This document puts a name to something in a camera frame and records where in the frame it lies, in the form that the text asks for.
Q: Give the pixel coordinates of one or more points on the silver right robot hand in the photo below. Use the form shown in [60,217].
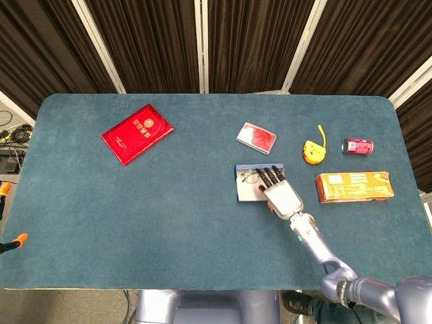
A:
[283,199]

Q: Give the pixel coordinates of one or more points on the thin metal-frame eyeglasses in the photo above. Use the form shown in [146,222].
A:
[249,177]

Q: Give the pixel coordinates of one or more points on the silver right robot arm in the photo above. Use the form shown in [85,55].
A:
[319,246]

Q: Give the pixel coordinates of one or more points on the yellow tape measure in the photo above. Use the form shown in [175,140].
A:
[312,152]

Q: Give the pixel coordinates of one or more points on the small red white packet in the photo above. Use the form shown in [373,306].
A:
[258,138]

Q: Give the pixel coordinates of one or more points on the orange carton box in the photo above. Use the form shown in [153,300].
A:
[354,187]

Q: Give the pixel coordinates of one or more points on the red soda can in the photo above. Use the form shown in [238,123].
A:
[357,146]

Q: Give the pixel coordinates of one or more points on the black shoe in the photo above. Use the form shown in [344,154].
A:
[295,302]

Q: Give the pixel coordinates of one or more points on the person's leg in jeans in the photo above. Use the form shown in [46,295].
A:
[324,312]

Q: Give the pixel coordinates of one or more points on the grey robot torso base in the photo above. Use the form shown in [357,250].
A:
[202,307]

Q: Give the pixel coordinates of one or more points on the dark brown curtain panel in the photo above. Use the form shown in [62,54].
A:
[40,50]
[364,44]
[253,44]
[148,44]
[420,141]

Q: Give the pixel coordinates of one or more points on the blue table cloth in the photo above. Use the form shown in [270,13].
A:
[135,219]

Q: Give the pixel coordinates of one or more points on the red certificate booklet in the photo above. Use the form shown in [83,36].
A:
[135,135]

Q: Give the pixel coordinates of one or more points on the orange-tipped black clamp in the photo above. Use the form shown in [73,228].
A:
[21,239]
[4,189]

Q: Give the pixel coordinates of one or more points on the black floor power box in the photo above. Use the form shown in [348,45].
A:
[10,162]

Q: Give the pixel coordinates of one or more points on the white screen frame post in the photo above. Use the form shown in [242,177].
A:
[17,108]
[302,47]
[98,47]
[410,84]
[201,47]

